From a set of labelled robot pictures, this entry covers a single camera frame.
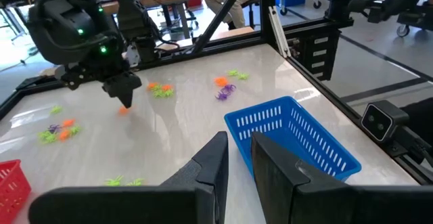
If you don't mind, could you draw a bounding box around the blue plastic basket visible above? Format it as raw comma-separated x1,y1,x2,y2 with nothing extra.
223,95,363,183

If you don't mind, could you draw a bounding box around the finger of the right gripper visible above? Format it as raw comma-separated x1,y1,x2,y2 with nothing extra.
102,71,143,110

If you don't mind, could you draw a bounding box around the person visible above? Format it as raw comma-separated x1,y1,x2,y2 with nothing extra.
204,0,261,29

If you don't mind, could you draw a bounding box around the grey table-level depth camera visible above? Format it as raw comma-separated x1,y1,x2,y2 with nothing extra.
361,99,411,143

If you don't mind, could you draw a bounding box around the red plastic basket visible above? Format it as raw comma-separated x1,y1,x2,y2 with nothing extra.
0,159,32,224

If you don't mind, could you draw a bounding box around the black office chair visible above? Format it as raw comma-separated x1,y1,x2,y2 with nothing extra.
227,0,262,31

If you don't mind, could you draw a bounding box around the black camera cable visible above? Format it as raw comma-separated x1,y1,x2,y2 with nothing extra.
392,129,433,171

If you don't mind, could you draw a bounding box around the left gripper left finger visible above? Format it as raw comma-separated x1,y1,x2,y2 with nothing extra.
28,131,230,224

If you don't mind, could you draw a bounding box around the silver aluminium extrusion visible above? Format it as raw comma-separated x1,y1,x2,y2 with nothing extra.
268,5,292,59

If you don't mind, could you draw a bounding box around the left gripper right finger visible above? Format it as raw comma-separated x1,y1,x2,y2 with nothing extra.
250,131,433,224

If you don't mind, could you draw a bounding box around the black wheeled cart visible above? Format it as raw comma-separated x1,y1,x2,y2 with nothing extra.
382,0,433,38

